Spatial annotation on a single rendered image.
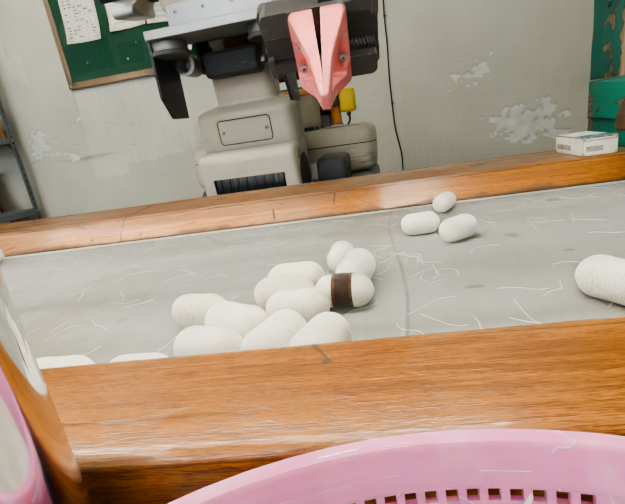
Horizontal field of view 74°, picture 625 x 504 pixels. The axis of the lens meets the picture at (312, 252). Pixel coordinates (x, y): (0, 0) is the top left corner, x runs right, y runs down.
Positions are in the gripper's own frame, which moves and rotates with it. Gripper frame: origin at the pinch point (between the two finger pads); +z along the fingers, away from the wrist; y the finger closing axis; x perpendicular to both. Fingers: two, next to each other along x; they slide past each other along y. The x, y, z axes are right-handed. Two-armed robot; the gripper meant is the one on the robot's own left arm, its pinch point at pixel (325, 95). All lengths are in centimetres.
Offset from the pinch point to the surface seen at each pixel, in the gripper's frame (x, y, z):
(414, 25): 98, 40, -172
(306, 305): -1.6, -1.7, 18.5
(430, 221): 7.6, 7.2, 7.8
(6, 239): 14.8, -41.2, -2.1
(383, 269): 4.4, 2.7, 13.6
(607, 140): 14.2, 28.1, -4.4
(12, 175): 145, -213, -164
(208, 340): -4.1, -5.8, 21.0
